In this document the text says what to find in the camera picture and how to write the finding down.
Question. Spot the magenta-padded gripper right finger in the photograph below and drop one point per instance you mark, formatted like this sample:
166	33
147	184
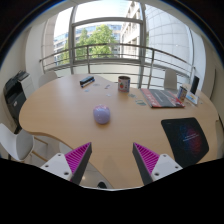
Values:
166	165

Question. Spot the white chair with wooden legs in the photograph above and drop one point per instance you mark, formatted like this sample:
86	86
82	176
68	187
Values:
15	143

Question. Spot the black printed mouse pad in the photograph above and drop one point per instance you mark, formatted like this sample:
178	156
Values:
185	140

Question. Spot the lilac computer mouse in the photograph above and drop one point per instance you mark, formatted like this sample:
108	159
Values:
101	114

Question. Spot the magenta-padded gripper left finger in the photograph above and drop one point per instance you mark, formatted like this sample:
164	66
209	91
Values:
56	165

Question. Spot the black tall cylinder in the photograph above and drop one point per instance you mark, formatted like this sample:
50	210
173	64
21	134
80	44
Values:
194	85

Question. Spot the grey metal balcony railing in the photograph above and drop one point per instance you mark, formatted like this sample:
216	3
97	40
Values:
113	45

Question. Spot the red and dark magazine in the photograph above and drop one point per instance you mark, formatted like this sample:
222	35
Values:
161	97

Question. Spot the black and white office printer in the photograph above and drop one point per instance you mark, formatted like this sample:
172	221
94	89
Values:
13	95

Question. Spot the small teal card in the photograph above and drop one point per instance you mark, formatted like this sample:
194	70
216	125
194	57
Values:
140	103

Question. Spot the green tree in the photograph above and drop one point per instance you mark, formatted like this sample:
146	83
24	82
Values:
96	38

